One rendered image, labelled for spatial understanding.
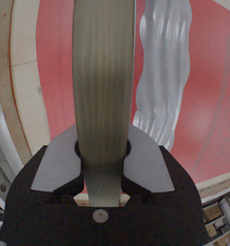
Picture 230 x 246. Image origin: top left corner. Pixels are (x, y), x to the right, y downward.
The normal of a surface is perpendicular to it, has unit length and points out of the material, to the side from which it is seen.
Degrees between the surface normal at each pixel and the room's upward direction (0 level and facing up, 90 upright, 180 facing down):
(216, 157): 0
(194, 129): 0
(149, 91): 39
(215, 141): 0
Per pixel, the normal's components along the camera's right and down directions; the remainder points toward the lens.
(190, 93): 0.04, 0.45
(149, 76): -0.54, 0.36
